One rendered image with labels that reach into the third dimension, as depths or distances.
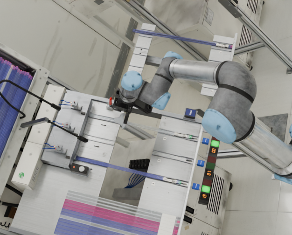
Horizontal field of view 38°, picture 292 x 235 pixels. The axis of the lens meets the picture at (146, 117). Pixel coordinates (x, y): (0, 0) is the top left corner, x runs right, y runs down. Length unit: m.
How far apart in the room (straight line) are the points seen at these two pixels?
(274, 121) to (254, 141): 1.34
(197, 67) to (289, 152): 0.42
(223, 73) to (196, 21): 1.36
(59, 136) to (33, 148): 0.12
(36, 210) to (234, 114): 1.04
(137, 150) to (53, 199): 0.69
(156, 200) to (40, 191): 0.52
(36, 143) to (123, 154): 0.72
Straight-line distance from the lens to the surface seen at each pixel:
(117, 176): 2.49
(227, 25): 2.88
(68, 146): 1.94
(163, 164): 1.94
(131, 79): 1.58
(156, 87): 1.60
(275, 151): 1.47
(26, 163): 1.94
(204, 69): 1.44
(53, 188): 1.96
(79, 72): 4.01
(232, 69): 1.33
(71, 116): 2.00
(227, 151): 2.40
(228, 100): 1.28
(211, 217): 2.51
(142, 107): 1.76
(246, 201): 2.62
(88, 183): 1.94
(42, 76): 2.06
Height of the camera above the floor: 2.04
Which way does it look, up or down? 34 degrees down
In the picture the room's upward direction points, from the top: 58 degrees counter-clockwise
